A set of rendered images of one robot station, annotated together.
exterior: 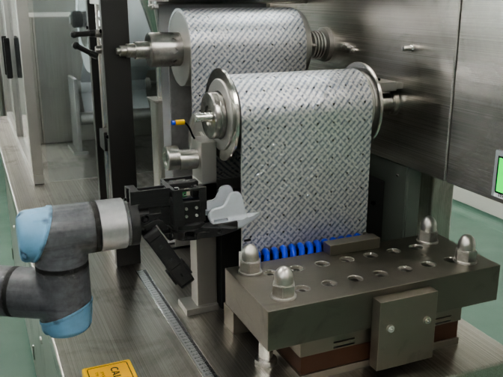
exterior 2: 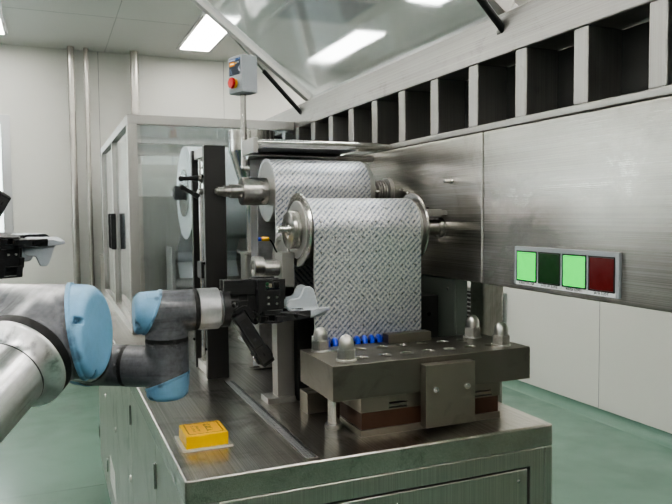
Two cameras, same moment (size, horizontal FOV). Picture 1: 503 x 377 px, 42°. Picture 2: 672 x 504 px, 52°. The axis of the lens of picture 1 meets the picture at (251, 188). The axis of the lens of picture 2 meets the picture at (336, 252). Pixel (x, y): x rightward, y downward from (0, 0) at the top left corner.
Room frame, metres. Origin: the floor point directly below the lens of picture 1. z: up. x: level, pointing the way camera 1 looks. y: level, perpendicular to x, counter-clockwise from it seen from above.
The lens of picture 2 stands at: (-0.33, -0.04, 1.28)
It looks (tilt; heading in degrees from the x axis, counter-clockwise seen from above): 3 degrees down; 1
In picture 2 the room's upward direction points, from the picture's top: straight up
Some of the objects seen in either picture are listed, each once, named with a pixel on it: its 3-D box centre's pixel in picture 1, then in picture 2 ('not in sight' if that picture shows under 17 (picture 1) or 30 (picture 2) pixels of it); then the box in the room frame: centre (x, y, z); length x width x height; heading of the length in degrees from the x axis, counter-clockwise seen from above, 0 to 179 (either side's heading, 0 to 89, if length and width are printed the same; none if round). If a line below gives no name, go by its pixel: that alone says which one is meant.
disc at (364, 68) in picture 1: (358, 104); (411, 227); (1.14, -0.19, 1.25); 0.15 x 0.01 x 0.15; 23
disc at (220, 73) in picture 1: (221, 114); (298, 229); (1.04, 0.05, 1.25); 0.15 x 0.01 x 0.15; 23
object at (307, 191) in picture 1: (307, 197); (369, 298); (1.04, -0.09, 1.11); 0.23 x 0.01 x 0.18; 113
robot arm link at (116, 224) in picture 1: (112, 223); (209, 308); (0.91, 0.20, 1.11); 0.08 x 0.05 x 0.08; 23
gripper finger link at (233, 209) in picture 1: (235, 209); (308, 301); (0.97, 0.03, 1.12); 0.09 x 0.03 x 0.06; 112
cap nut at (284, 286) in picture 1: (284, 281); (346, 347); (0.84, -0.04, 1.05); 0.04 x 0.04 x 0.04
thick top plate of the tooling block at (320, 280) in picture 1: (362, 283); (415, 363); (0.94, -0.17, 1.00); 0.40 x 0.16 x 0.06; 113
